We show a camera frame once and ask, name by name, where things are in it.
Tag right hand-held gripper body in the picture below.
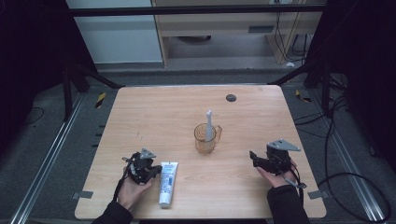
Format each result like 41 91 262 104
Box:
265 138 302 175

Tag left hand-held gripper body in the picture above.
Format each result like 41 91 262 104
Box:
122 147 157 185

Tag white toothpaste tube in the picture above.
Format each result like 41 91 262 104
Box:
158 161 179 209

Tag amber glass mug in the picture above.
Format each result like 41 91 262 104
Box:
193 122 223 156

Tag white electric toothbrush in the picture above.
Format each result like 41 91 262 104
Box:
205 109 215 143

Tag person's right hand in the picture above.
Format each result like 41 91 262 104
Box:
256 161 299 189

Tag person's left hand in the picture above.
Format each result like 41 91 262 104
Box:
117 169 154 213

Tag grey tape piece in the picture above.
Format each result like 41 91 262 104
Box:
307 189 330 201
71 190 94 201

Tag yellow black striped tape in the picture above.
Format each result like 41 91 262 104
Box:
294 89 313 104
94 91 107 109

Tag black metal stand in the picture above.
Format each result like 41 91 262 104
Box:
268 58 347 117
61 63 124 123

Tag black curtain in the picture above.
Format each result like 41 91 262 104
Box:
0 0 96 153
306 0 396 174

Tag white cabinet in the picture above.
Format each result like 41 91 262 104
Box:
64 0 164 65

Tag light wooden desk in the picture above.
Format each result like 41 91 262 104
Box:
151 0 325 68

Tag black horizontal bar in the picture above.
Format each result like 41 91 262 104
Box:
66 4 327 18

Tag left hand-held gripper cable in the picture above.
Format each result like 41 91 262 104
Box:
112 157 135 203

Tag hand-held gripper cable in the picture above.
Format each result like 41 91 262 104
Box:
281 160 308 204
112 157 135 203

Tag right hand-held gripper cable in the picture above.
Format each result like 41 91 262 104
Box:
281 160 308 204

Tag black cable bundle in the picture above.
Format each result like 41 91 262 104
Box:
293 94 349 139

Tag aluminium floor rail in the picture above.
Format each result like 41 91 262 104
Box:
307 89 388 223
9 92 86 224

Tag looped black floor cable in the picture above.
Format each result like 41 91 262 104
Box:
317 172 392 224

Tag thin black floor cable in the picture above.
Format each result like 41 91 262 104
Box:
23 106 46 126

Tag black hanging desk cables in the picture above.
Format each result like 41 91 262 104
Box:
273 11 310 63

